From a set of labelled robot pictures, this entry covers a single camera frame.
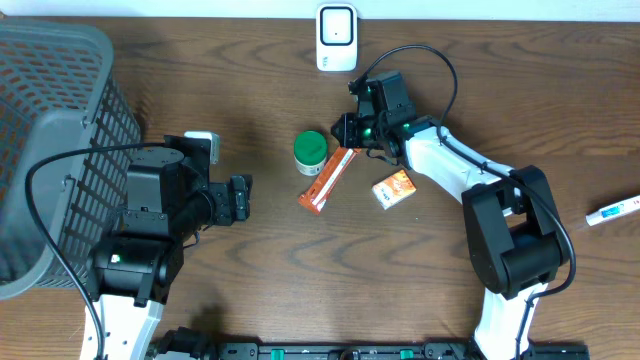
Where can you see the white blue tube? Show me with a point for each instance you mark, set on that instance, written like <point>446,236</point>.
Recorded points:
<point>613,211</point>

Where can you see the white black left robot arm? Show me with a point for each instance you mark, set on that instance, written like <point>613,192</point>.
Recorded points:
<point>170,198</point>

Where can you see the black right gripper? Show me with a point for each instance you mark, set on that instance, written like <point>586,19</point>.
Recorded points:
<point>346,131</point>

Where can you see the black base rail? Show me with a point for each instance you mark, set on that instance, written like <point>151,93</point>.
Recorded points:
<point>350,351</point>

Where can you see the grey plastic mesh basket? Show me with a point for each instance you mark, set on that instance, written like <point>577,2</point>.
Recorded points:
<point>59,101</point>

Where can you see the small orange white box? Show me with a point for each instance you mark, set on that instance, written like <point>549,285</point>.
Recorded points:
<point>394,189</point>

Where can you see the orange snack bar wrapper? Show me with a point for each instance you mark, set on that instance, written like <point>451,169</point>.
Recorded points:
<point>315,198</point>

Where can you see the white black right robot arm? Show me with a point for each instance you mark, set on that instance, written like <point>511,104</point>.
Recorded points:
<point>518,246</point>

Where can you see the green lid jar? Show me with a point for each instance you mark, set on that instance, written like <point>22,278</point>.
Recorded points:
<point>310,152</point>

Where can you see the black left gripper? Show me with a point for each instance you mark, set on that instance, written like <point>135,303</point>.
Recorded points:
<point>236,197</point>

